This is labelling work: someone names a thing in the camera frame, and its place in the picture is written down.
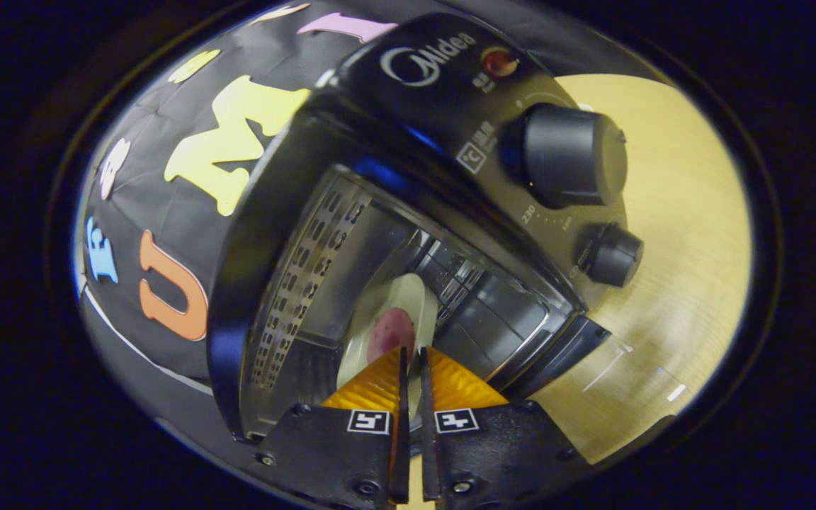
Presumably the black electric oven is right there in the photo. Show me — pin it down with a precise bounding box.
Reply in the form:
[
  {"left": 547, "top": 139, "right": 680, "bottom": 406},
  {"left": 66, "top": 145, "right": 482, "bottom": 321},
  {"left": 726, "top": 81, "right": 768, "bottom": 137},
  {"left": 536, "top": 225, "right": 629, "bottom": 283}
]
[{"left": 208, "top": 13, "right": 692, "bottom": 454}]

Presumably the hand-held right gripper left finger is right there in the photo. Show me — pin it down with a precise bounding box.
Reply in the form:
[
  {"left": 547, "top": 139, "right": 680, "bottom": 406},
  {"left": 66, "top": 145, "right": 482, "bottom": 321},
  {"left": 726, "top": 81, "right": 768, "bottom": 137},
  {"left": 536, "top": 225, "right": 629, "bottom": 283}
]
[{"left": 254, "top": 345, "right": 411, "bottom": 510}]

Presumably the pink round food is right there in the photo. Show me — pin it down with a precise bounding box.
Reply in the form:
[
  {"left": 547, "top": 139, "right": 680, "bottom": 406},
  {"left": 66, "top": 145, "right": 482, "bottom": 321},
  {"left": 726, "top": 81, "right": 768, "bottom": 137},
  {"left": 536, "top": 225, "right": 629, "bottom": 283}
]
[{"left": 368, "top": 307, "right": 416, "bottom": 366}]

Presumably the white square plate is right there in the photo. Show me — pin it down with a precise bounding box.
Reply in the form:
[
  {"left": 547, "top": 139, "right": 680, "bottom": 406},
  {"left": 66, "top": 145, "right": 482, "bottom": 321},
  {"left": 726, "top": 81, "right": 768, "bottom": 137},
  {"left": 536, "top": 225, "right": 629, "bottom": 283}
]
[{"left": 337, "top": 273, "right": 442, "bottom": 419}]

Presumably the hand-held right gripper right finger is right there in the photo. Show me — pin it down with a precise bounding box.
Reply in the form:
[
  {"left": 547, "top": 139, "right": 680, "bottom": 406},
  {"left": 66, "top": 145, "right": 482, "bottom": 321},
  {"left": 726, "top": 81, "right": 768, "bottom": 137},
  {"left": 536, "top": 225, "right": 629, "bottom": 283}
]
[{"left": 418, "top": 346, "right": 591, "bottom": 510}]

